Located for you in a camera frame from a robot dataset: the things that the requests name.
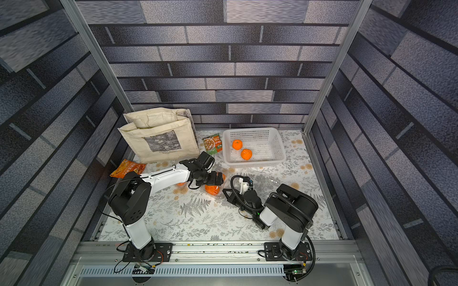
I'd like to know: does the orange fruit one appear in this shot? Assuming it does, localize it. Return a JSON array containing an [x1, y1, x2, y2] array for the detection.
[[205, 185, 220, 196]]

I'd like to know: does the orange fruit four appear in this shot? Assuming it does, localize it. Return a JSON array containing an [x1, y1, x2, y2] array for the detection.
[[240, 149, 253, 160]]

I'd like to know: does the orange fruit three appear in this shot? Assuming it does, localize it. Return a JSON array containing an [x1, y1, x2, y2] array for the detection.
[[232, 139, 243, 150]]

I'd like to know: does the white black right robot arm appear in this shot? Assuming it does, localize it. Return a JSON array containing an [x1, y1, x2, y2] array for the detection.
[[223, 182, 318, 262]]

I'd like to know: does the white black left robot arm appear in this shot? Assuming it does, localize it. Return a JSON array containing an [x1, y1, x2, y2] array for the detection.
[[108, 152, 224, 257]]

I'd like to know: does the green red snack packet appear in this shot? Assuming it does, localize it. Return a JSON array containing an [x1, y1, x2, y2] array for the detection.
[[203, 133, 223, 155]]

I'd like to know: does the white plastic perforated basket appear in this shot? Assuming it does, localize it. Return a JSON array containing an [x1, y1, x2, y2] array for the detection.
[[222, 128, 286, 168]]

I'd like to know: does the floral patterned table cloth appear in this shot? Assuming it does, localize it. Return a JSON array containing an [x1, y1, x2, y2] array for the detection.
[[144, 130, 339, 241]]

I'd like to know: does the cream Monet canvas tote bag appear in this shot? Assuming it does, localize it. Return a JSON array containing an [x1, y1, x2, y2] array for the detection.
[[118, 107, 200, 164]]

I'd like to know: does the orange red snack bag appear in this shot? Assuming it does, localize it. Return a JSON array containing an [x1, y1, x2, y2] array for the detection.
[[110, 159, 146, 179]]

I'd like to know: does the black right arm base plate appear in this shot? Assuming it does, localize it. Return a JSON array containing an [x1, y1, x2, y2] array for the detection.
[[264, 241, 314, 262]]

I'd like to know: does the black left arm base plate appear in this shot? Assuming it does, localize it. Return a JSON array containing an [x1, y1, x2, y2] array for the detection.
[[122, 242, 173, 263]]

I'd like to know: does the aluminium front rail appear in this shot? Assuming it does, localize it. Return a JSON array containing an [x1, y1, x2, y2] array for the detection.
[[70, 240, 364, 265]]

